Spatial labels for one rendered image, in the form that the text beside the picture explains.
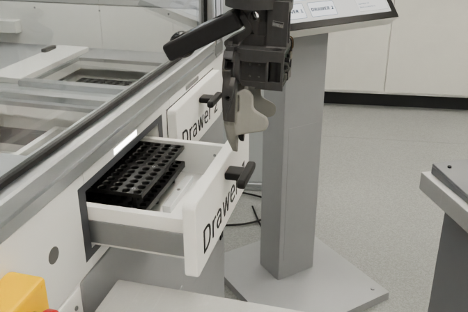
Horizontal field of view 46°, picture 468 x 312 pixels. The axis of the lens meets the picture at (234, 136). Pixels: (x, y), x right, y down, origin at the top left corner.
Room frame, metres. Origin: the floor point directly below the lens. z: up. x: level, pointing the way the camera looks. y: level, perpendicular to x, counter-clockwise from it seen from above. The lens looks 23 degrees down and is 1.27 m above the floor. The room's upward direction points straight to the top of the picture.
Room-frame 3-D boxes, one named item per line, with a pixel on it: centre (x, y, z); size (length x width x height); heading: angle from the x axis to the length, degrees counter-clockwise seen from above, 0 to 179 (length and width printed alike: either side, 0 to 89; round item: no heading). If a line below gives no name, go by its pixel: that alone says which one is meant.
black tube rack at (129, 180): (0.78, 0.21, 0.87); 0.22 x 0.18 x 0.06; 75
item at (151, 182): (0.75, 0.11, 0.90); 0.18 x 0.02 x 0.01; 165
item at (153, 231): (0.78, 0.22, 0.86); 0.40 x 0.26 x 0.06; 75
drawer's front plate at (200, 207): (0.73, 0.02, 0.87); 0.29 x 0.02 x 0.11; 165
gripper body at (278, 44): (0.72, -0.03, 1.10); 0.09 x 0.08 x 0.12; 75
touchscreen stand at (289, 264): (1.65, -0.22, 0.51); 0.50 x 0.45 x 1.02; 31
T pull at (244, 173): (0.72, -0.01, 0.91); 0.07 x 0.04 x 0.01; 165
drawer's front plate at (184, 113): (1.07, 0.08, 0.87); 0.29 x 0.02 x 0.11; 165
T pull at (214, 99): (1.06, 0.05, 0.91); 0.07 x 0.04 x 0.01; 165
